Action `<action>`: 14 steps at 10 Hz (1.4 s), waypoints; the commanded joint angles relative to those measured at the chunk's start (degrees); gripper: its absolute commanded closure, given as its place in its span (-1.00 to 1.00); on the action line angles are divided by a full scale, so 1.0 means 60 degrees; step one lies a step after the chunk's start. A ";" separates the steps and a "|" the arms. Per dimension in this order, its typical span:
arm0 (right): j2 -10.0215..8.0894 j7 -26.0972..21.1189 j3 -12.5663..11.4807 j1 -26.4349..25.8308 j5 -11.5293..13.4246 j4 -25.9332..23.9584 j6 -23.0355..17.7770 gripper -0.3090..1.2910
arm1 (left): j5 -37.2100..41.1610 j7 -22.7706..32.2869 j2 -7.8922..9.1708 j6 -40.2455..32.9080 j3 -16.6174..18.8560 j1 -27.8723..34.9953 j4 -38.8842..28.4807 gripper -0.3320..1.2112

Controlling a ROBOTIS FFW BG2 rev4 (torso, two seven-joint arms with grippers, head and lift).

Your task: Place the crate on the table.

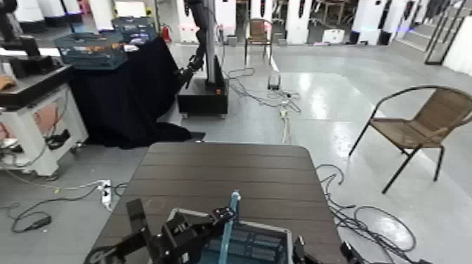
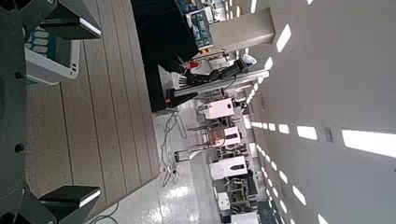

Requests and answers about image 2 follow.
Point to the white square pillar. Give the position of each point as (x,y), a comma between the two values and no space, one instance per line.
(243,29)

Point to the wicker chair with metal frame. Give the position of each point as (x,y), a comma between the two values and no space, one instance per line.
(216,134)

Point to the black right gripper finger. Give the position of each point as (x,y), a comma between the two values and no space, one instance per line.
(71,196)
(73,28)

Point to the blue crate holding small items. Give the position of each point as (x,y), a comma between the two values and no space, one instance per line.
(186,5)

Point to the black base of stand robot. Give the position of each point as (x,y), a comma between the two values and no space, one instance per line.
(179,99)

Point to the silver column of stand robot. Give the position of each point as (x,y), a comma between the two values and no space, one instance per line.
(224,83)

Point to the white machine cabinet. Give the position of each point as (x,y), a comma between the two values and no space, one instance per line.
(233,136)
(229,168)
(219,109)

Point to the small grey floor stand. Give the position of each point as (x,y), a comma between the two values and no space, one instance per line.
(186,155)

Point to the table draped with black cloth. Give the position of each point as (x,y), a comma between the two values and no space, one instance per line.
(162,34)

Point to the blue crate with grey rim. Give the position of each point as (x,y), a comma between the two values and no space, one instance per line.
(53,63)

